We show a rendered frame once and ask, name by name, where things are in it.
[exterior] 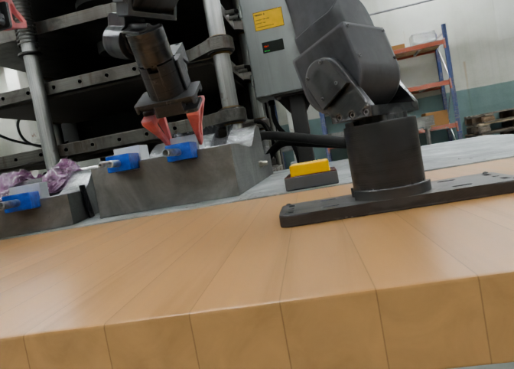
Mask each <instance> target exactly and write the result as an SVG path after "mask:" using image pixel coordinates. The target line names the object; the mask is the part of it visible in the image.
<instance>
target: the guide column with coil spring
mask: <svg viewBox="0 0 514 369"><path fill-rule="evenodd" d="M12 1H14V0H12ZM13 3H14V4H17V3H26V4H28V3H27V2H13ZM15 7H16V8H17V7H27V8H29V7H28V5H16V6H15ZM25 29H31V30H34V29H33V28H22V29H18V31H20V30H25ZM25 33H33V34H34V32H33V31H22V32H19V33H18V35H20V34H25ZM25 37H34V38H35V36H34V35H22V36H20V37H19V39H20V38H25ZM22 41H35V39H33V38H28V39H23V40H20V42H22ZM35 46H36V43H35V42H27V43H23V44H21V51H22V52H23V51H37V48H35ZM23 58H24V65H25V70H26V73H27V77H28V84H29V88H30V92H31V98H32V103H33V107H34V114H35V117H36V121H37V128H38V132H39V136H40V140H41V147H42V151H43V155H44V161H45V165H46V169H47V170H48V169H49V170H51V168H52V167H53V166H54V167H55V166H56V164H57V163H58V162H59V161H60V156H59V152H58V148H57V141H56V137H55V134H54V127H53V123H52V118H51V114H50V107H49V104H48V100H47V93H46V89H45V85H44V78H43V74H42V70H41V63H40V59H39V56H38V55H36V54H27V55H24V56H23Z"/></svg>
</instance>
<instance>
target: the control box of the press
mask: <svg viewBox="0 0 514 369"><path fill-rule="evenodd" d="M238 10H239V18H240V19H242V24H243V29H244V33H245V38H246V46H247V51H248V55H249V63H250V67H251V72H252V75H251V76H250V79H251V83H252V87H254V89H255V97H256V99H257V100H258V101H259V102H261V103H267V102H268V104H269V106H270V109H271V116H272V122H273V123H274V125H275V127H276V129H277V130H278V131H279V132H285V131H284V130H283V128H282V127H280V125H279V124H278V120H277V118H276V115H275V100H277V101H279V102H280V103H281V104H282V105H283V106H284V107H285V108H286V109H287V110H288V111H289V113H290V114H291V117H292V122H293V127H294V132H297V133H306V134H311V131H310V126H309V122H308V117H307V109H308V107H309V106H310V103H309V102H308V100H307V97H306V96H305V93H304V90H303V88H302V85H301V82H300V80H299V78H298V75H297V72H296V70H295V68H294V65H293V62H292V61H293V60H294V59H295V58H296V57H298V56H299V55H300V54H299V51H298V48H297V45H296V43H295V40H294V36H295V33H294V27H293V24H292V21H291V16H290V14H289V11H288V7H287V5H286V2H285V0H239V6H238ZM292 148H293V150H294V153H295V156H296V159H297V163H302V162H309V161H314V160H315V157H314V149H313V147H299V146H292Z"/></svg>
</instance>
